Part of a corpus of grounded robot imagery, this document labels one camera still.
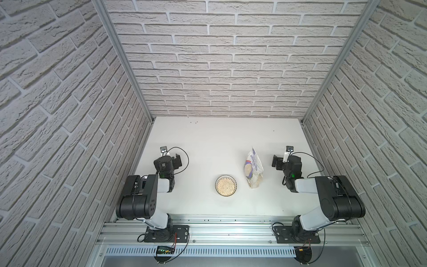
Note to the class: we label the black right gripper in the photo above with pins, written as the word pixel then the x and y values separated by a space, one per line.
pixel 276 161

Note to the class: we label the right wall base aluminium rail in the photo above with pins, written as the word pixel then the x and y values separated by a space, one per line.
pixel 341 155

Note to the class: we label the left corner aluminium post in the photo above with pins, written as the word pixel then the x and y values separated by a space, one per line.
pixel 119 49

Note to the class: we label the patterned white breakfast bowl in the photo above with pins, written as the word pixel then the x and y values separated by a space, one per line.
pixel 226 185

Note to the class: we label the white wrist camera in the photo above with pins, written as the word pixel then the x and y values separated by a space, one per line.
pixel 163 150
pixel 288 152

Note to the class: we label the white purple oats bag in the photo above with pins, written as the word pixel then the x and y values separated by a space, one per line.
pixel 253 169

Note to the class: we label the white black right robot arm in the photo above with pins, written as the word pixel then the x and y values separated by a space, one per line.
pixel 337 197

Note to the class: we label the right corner aluminium post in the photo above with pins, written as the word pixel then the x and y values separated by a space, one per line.
pixel 361 23

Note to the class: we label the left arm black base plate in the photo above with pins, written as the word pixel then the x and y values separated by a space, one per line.
pixel 178 233

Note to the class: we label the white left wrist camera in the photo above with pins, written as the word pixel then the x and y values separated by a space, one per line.
pixel 163 150

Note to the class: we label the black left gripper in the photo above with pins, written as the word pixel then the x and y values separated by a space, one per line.
pixel 177 161

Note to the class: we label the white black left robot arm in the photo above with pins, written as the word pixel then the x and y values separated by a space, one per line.
pixel 138 198

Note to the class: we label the left green circuit board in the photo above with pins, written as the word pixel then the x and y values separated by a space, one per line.
pixel 165 250

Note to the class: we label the corner aluminium post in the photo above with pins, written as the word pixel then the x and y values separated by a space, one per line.
pixel 119 49
pixel 361 23

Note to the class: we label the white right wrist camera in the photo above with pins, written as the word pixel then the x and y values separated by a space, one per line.
pixel 288 152

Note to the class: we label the white slotted cable duct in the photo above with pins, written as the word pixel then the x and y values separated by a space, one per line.
pixel 203 251

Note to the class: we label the right round black controller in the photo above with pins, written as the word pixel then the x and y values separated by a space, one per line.
pixel 303 255

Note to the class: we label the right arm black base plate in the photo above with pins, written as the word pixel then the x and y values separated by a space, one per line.
pixel 287 235

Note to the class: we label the front aluminium rail frame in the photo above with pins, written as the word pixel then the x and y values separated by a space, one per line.
pixel 336 239

